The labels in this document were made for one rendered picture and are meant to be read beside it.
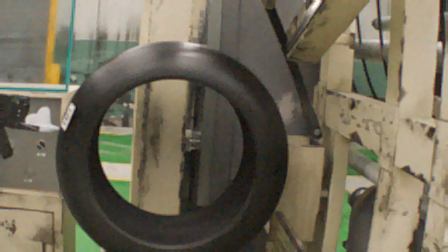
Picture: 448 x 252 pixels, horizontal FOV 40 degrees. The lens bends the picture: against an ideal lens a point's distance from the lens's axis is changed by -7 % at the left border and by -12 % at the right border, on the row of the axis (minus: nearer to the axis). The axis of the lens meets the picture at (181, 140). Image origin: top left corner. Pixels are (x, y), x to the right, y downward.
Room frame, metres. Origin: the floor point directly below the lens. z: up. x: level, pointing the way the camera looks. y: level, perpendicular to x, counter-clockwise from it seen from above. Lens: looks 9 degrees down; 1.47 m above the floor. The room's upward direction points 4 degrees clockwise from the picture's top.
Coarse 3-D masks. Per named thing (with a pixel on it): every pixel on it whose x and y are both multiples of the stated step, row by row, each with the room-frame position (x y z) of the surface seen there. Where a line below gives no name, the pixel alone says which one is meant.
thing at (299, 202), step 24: (288, 144) 1.89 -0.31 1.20; (312, 144) 2.04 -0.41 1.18; (288, 168) 1.89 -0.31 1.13; (312, 168) 1.89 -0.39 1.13; (288, 192) 1.89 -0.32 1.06; (312, 192) 1.89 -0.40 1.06; (288, 216) 1.89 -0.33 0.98; (312, 216) 1.89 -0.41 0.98; (288, 240) 1.89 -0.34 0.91; (312, 240) 1.89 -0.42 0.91
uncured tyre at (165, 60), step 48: (144, 48) 1.58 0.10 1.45; (192, 48) 1.58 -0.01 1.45; (96, 96) 1.54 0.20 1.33; (240, 96) 1.55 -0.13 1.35; (96, 144) 1.82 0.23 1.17; (96, 192) 1.81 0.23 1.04; (240, 192) 1.83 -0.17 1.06; (96, 240) 1.57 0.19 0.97; (144, 240) 1.56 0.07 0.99; (192, 240) 1.79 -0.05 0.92; (240, 240) 1.56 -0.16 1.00
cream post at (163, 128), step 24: (168, 0) 1.94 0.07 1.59; (192, 0) 1.95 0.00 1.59; (168, 24) 1.94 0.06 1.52; (192, 24) 1.95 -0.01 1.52; (144, 96) 1.95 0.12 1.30; (168, 96) 1.95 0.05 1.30; (144, 120) 1.94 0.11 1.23; (168, 120) 1.95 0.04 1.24; (144, 144) 1.94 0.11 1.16; (168, 144) 1.95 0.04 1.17; (144, 168) 1.94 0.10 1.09; (168, 168) 1.95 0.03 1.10; (144, 192) 1.94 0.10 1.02; (168, 192) 1.95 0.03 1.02
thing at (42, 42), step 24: (0, 0) 2.28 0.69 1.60; (24, 0) 2.28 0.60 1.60; (48, 0) 2.28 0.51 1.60; (72, 0) 2.29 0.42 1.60; (0, 24) 2.28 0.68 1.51; (24, 24) 2.28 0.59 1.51; (48, 24) 2.29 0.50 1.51; (72, 24) 2.28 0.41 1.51; (0, 48) 2.28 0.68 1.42; (24, 48) 2.28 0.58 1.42; (48, 48) 2.29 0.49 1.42; (0, 72) 2.28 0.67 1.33; (24, 72) 2.28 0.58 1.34; (48, 72) 2.29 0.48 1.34
